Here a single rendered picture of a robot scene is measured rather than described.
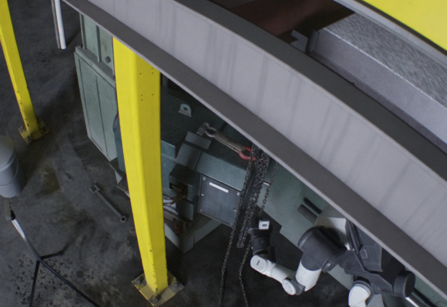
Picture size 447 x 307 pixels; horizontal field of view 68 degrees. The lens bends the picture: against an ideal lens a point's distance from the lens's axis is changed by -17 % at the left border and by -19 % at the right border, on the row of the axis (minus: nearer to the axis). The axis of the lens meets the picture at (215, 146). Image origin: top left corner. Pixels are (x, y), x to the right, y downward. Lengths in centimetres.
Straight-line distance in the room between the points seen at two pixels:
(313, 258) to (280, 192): 120
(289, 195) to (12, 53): 210
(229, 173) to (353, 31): 86
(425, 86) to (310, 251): 78
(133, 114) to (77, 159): 190
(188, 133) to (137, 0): 104
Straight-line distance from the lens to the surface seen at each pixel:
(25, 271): 261
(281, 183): 242
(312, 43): 123
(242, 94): 80
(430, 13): 47
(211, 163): 185
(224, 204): 195
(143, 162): 129
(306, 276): 144
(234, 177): 183
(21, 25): 501
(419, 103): 165
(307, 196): 224
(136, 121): 115
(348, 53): 172
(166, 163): 196
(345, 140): 68
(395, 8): 49
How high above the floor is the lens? 224
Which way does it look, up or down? 48 degrees down
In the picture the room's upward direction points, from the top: 7 degrees clockwise
